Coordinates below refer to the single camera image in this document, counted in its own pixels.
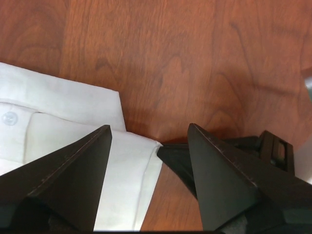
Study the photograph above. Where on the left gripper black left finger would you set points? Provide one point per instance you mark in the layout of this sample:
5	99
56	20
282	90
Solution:
59	191

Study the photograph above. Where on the white long sleeve shirt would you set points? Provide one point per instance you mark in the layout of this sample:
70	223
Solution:
40	114

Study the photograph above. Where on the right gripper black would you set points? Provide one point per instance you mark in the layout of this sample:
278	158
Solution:
269	148

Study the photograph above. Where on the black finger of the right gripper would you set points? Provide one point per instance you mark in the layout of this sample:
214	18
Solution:
177	157

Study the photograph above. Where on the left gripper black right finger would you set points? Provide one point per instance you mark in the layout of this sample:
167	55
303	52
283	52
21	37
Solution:
236	189

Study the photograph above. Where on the dark striped folded shirt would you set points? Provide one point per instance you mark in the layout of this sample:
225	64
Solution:
307	77

